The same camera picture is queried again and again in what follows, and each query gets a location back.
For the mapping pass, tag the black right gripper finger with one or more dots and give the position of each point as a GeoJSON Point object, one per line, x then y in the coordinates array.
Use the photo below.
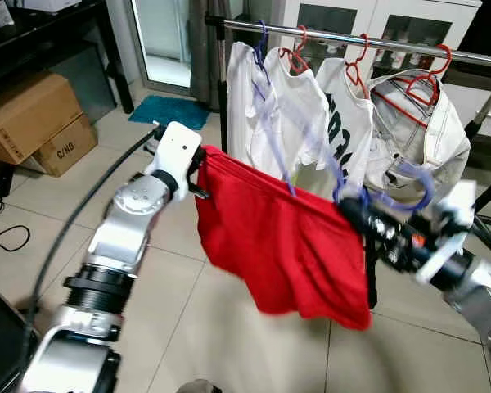
{"type": "Point", "coordinates": [356, 209]}
{"type": "Point", "coordinates": [365, 231]}

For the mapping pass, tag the red t-shirt white print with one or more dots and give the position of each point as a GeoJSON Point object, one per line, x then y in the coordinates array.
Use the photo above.
{"type": "Point", "coordinates": [286, 246]}

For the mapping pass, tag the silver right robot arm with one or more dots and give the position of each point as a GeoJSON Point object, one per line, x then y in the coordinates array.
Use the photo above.
{"type": "Point", "coordinates": [483, 295]}

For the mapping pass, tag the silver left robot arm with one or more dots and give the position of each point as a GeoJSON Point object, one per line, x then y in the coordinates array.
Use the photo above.
{"type": "Point", "coordinates": [114, 237]}

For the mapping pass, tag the teal floor rug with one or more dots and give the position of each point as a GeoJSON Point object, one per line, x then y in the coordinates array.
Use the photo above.
{"type": "Point", "coordinates": [168, 112]}

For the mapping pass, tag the white t-shirt black letters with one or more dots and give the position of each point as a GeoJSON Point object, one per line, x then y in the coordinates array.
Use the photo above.
{"type": "Point", "coordinates": [356, 115]}

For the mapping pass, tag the white jacket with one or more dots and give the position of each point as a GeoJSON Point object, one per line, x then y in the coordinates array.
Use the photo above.
{"type": "Point", "coordinates": [446, 139]}

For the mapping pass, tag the dark grey curtain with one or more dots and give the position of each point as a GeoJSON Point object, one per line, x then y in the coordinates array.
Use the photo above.
{"type": "Point", "coordinates": [204, 57]}

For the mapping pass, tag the small printed cardboard box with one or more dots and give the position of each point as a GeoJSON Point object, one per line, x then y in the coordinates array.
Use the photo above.
{"type": "Point", "coordinates": [69, 151]}

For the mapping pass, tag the glass door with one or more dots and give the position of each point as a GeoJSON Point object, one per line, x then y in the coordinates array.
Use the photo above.
{"type": "Point", "coordinates": [159, 41]}

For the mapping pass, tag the large plain cardboard box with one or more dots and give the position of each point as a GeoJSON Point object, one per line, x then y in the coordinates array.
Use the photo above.
{"type": "Point", "coordinates": [29, 115]}

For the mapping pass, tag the black shelf unit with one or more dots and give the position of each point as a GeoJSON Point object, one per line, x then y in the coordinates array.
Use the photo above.
{"type": "Point", "coordinates": [65, 33]}

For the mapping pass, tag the black flat panel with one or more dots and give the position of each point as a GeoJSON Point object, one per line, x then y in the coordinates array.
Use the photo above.
{"type": "Point", "coordinates": [0, 344]}

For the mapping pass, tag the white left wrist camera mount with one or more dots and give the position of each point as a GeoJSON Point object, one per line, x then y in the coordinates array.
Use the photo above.
{"type": "Point", "coordinates": [172, 155]}

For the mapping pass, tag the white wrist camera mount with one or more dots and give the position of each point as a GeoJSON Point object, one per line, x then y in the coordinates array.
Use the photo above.
{"type": "Point", "coordinates": [172, 155]}
{"type": "Point", "coordinates": [461, 201]}

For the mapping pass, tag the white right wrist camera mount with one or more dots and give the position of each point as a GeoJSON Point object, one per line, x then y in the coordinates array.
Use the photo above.
{"type": "Point", "coordinates": [461, 201]}

